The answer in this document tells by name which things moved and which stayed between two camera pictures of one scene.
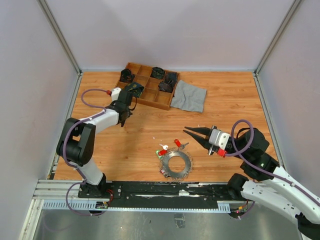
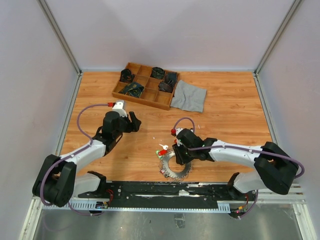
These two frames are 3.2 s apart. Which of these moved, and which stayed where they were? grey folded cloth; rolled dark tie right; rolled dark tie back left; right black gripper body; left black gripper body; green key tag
Moved: left black gripper body; right black gripper body
Stayed: rolled dark tie back left; grey folded cloth; rolled dark tie right; green key tag
